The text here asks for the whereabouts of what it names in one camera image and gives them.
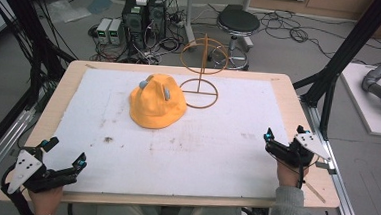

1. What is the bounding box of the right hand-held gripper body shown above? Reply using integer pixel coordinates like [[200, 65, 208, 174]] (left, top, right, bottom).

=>
[[262, 129, 333, 171]]

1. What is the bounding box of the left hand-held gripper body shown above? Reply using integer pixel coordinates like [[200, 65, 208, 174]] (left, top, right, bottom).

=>
[[0, 141, 81, 199]]

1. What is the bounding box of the person's right hand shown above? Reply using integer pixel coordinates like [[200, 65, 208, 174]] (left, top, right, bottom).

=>
[[275, 158, 311, 190]]

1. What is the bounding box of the person's left hand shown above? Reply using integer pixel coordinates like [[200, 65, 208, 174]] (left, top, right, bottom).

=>
[[26, 182, 66, 215]]

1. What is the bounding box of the white floor board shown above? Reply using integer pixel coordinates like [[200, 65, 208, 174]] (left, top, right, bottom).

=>
[[336, 61, 381, 138]]

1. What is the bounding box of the wooden table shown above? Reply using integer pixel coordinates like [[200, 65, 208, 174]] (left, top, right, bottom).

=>
[[0, 55, 349, 215]]

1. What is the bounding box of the white table mat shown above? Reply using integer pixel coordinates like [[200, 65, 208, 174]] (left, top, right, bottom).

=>
[[41, 64, 297, 206]]

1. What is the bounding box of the yellow bucket hat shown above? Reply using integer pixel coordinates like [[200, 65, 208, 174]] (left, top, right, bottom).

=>
[[126, 71, 190, 132]]

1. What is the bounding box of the black round stool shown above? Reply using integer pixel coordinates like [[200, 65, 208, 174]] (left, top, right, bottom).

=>
[[208, 2, 263, 73]]

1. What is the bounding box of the grey power supply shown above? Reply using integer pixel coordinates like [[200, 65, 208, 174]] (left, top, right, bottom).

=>
[[95, 17, 114, 46], [107, 17, 124, 46]]

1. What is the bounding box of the grey stand leg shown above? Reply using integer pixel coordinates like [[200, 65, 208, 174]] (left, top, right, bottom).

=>
[[181, 0, 201, 46]]

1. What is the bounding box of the black computer tower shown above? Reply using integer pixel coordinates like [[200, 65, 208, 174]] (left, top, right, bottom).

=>
[[119, 0, 150, 50], [145, 0, 169, 41]]

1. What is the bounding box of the aluminium rail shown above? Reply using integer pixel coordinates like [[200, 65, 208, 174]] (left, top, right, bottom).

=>
[[292, 96, 373, 215], [0, 106, 36, 202]]

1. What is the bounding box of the orange wire hat stand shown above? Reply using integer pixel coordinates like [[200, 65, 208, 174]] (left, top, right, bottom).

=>
[[176, 31, 231, 112]]

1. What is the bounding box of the black frame post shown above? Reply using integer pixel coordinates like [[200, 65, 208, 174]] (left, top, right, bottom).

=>
[[0, 0, 81, 114], [289, 0, 381, 144]]

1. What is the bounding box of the tangle of black floor cables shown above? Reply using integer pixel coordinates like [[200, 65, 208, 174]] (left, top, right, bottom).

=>
[[252, 8, 381, 67]]

